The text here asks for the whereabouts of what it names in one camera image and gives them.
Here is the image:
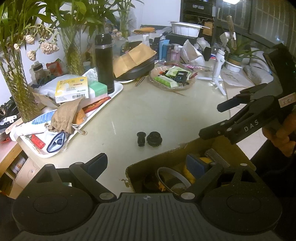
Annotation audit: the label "brown tape ring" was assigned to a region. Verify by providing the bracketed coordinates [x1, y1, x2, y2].
[156, 166, 192, 194]

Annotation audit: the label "brown cardboard box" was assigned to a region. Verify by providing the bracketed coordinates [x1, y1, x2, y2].
[125, 136, 256, 193]

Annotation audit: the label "small black eyepiece tube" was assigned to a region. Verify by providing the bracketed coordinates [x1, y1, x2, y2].
[137, 132, 147, 147]

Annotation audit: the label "person's right hand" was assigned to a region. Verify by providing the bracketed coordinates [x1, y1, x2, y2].
[262, 112, 295, 157]

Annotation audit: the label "grey translucent plastic case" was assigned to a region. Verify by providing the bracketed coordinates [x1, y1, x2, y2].
[205, 149, 230, 168]

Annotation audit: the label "white plastic tray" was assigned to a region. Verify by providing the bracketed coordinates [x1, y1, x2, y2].
[10, 81, 123, 159]

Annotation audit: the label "white gimbal tripod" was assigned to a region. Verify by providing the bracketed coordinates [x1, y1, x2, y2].
[198, 31, 236, 96]

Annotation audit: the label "red lighter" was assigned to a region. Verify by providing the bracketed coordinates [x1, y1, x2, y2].
[30, 135, 46, 150]

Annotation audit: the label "brown cloth pouch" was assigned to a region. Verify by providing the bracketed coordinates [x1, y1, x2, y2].
[47, 97, 85, 134]

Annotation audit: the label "black knurled knob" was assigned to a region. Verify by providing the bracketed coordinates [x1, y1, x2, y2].
[147, 132, 163, 147]

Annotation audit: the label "black small packet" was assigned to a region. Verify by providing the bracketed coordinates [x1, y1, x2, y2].
[174, 71, 188, 86]

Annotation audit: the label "white plastic bag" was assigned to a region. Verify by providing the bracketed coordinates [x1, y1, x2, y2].
[180, 40, 205, 66]

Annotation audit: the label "clear plastic snack bowl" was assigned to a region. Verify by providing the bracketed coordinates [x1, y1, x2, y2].
[149, 65, 198, 91]

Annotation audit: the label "green wet wipes pack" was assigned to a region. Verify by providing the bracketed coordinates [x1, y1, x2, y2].
[153, 75, 179, 88]

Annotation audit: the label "pink sanitizer bottle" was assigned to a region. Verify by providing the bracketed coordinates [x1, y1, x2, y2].
[171, 45, 182, 61]

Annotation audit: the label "green tissue box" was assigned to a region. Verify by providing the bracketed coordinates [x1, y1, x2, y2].
[88, 81, 108, 98]

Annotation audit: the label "yellow medicine box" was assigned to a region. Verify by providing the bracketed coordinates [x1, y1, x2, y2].
[55, 76, 89, 103]

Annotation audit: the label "white food container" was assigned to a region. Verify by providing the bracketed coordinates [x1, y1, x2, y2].
[171, 22, 210, 38]

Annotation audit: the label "wooden chopsticks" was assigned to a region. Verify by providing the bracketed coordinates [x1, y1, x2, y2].
[135, 76, 145, 87]

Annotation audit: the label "black zip case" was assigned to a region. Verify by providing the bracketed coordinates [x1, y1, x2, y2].
[115, 56, 154, 81]

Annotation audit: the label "brown paper envelope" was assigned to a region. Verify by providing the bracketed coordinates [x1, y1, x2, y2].
[113, 43, 156, 78]

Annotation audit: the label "black thermos bottle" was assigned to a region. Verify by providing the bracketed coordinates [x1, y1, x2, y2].
[95, 33, 114, 94]

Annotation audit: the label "glass vase with bamboo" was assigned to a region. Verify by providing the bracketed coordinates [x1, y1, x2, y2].
[1, 48, 41, 123]

